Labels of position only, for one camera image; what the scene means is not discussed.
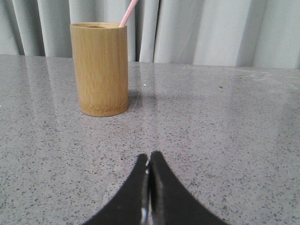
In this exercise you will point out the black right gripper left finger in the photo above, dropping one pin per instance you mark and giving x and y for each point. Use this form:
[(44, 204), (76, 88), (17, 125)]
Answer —
[(130, 205)]

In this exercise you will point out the bamboo wooden cup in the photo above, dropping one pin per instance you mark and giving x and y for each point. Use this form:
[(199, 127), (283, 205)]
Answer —
[(100, 54)]

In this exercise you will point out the grey curtain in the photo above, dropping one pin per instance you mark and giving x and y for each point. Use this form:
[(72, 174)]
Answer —
[(243, 33)]

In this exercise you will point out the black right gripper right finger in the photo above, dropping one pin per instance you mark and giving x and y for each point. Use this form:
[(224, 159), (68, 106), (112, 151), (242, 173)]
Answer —
[(171, 203)]

